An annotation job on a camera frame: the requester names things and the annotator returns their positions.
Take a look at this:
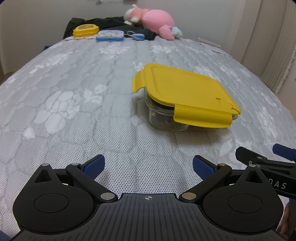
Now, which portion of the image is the yellow container lid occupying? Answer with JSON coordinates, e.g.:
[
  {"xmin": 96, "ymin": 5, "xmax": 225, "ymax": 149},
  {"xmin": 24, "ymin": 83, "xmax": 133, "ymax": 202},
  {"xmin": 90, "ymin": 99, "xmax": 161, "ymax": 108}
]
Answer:
[{"xmin": 132, "ymin": 63, "xmax": 241, "ymax": 128}]

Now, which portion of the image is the clear glass food container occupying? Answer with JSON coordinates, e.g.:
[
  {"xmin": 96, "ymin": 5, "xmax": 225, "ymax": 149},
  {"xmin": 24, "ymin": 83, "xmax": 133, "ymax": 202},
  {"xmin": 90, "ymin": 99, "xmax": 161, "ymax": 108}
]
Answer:
[{"xmin": 144, "ymin": 85, "xmax": 241, "ymax": 131}]

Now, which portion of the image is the right hand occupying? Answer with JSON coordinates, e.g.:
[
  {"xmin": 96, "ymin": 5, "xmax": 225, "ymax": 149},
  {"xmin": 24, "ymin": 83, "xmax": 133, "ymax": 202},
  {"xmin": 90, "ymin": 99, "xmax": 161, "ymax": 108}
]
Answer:
[{"xmin": 277, "ymin": 202, "xmax": 290, "ymax": 240}]

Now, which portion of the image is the beige curtain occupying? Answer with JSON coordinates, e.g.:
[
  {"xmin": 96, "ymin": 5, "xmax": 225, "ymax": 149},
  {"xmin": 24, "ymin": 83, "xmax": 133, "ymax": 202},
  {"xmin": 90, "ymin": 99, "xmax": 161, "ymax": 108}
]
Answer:
[{"xmin": 241, "ymin": 1, "xmax": 295, "ymax": 93}]

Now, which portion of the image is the blue pencil case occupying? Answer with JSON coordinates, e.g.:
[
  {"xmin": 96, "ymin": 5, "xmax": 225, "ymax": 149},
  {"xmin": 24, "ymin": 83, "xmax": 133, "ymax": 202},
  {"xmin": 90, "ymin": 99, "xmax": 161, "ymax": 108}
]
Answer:
[{"xmin": 95, "ymin": 30, "xmax": 125, "ymax": 42}]

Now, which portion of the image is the small yellow lidded box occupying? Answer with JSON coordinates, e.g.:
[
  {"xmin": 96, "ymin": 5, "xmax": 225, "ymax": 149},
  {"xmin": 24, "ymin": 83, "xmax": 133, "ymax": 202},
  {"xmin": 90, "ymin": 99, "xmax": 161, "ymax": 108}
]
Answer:
[{"xmin": 73, "ymin": 24, "xmax": 99, "ymax": 38}]

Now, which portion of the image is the blue key fob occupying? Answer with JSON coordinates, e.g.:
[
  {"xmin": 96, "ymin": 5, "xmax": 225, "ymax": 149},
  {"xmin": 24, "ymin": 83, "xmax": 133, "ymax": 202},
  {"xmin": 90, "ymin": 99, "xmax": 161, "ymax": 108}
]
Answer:
[{"xmin": 125, "ymin": 31, "xmax": 145, "ymax": 41}]

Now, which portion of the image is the black clothing pile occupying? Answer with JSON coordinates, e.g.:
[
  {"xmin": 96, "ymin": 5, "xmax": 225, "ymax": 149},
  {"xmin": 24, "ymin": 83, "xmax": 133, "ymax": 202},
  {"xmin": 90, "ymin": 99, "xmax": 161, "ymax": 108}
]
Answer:
[{"xmin": 63, "ymin": 16, "xmax": 157, "ymax": 41}]

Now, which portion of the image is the pink plush toy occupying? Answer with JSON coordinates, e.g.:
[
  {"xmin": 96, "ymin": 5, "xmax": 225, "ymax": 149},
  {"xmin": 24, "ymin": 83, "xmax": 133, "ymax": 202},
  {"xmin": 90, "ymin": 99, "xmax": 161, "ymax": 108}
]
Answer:
[{"xmin": 123, "ymin": 4, "xmax": 183, "ymax": 41}]

